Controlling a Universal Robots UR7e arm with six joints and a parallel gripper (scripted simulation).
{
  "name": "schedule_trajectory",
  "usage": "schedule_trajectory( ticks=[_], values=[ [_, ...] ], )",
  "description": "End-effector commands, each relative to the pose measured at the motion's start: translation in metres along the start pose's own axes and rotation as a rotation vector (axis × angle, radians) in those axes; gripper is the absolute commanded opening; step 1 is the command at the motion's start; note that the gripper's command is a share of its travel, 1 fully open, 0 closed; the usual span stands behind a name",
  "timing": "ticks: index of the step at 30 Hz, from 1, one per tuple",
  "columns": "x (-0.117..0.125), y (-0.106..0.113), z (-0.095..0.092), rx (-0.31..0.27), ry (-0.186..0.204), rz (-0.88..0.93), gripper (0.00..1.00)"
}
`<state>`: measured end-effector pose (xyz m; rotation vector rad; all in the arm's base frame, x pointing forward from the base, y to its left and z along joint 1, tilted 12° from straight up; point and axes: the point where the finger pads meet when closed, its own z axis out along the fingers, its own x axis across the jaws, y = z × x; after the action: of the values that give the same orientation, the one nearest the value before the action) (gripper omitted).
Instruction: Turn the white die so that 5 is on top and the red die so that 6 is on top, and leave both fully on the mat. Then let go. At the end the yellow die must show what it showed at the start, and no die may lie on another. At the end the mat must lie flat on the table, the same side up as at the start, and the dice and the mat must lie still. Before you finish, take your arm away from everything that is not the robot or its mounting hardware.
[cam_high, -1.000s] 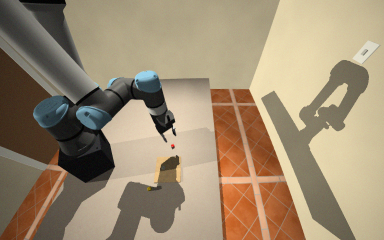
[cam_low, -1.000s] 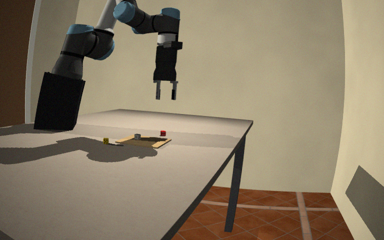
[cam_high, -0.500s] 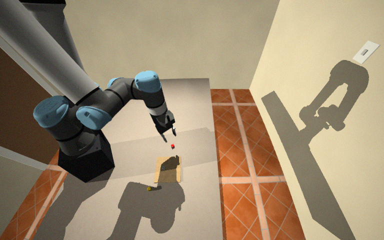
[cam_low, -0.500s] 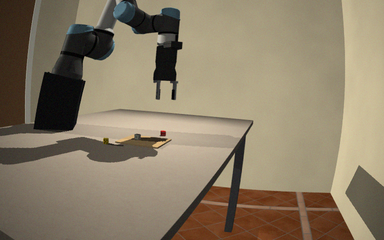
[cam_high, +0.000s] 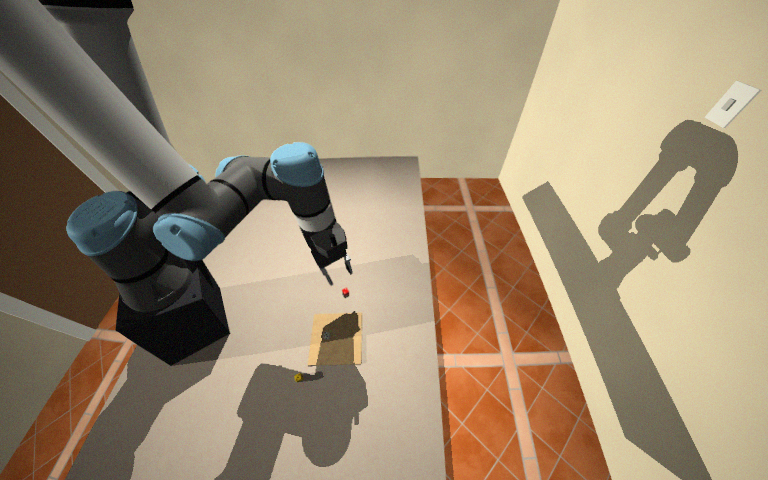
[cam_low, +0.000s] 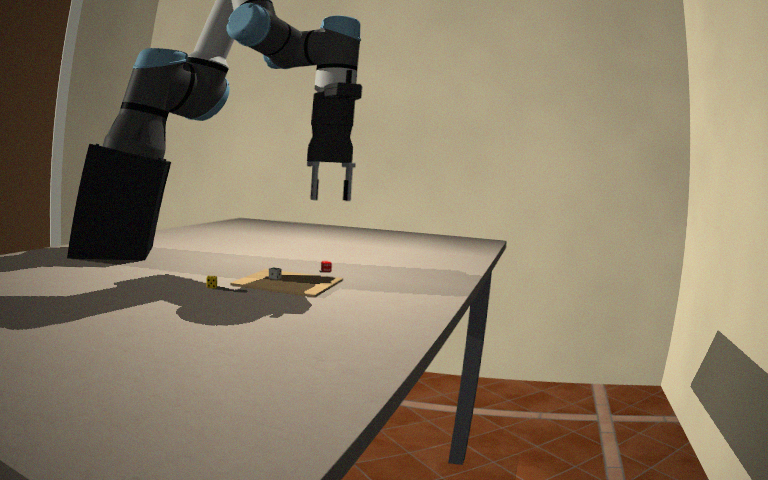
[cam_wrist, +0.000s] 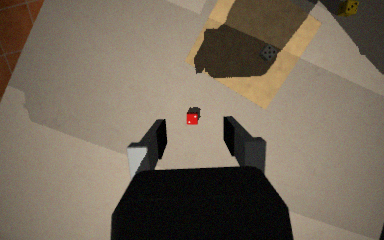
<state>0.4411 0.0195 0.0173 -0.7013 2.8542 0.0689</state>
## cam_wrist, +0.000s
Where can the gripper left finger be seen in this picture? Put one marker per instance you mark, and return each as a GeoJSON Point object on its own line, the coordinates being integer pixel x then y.
{"type": "Point", "coordinates": [144, 155]}

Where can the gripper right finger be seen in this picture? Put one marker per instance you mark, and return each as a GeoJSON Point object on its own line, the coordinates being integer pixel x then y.
{"type": "Point", "coordinates": [248, 150]}

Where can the red die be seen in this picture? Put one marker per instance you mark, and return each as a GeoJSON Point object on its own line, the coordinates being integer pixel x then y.
{"type": "Point", "coordinates": [192, 118]}

